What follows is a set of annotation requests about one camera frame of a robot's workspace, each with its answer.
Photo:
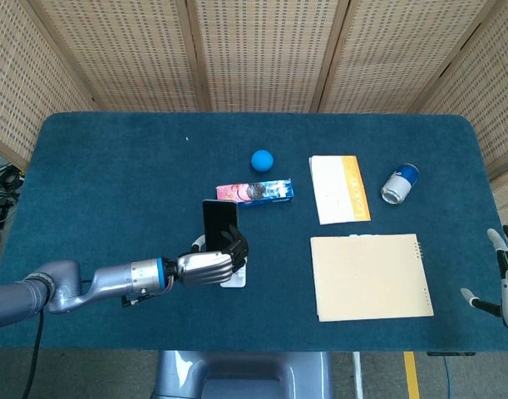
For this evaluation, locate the blue ball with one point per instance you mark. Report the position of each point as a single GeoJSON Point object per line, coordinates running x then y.
{"type": "Point", "coordinates": [262, 161]}

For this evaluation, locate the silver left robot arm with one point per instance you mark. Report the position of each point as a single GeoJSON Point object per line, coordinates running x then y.
{"type": "Point", "coordinates": [70, 287]}

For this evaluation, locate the yellow floor tape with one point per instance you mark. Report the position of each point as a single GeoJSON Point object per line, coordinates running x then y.
{"type": "Point", "coordinates": [411, 375]}

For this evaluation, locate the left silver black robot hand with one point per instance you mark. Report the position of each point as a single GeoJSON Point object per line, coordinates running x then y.
{"type": "Point", "coordinates": [215, 261]}

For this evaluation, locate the silver blue robot torso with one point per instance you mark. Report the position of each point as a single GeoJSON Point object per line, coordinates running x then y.
{"type": "Point", "coordinates": [241, 375]}

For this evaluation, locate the woven bamboo folding screen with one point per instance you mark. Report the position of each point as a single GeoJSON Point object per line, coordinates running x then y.
{"type": "Point", "coordinates": [253, 54]}

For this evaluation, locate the black smartphone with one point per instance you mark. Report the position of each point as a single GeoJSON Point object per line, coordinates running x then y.
{"type": "Point", "coordinates": [219, 224]}

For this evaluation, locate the beige spiral notebook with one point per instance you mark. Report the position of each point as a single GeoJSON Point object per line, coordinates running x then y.
{"type": "Point", "coordinates": [370, 277]}

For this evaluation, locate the blue table cloth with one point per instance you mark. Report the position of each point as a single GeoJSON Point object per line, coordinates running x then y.
{"type": "Point", "coordinates": [112, 166]}

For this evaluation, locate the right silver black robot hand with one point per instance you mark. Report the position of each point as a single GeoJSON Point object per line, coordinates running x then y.
{"type": "Point", "coordinates": [505, 287]}

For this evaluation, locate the pink blue cookie box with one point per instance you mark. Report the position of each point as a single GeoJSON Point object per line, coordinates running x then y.
{"type": "Point", "coordinates": [259, 192]}

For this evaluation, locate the white table leg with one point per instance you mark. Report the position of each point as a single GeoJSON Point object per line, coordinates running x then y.
{"type": "Point", "coordinates": [357, 375]}

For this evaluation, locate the blue silver soda can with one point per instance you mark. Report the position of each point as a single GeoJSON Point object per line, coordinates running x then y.
{"type": "Point", "coordinates": [400, 183]}

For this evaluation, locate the white orange booklet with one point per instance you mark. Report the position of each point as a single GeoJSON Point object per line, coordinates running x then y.
{"type": "Point", "coordinates": [340, 189]}

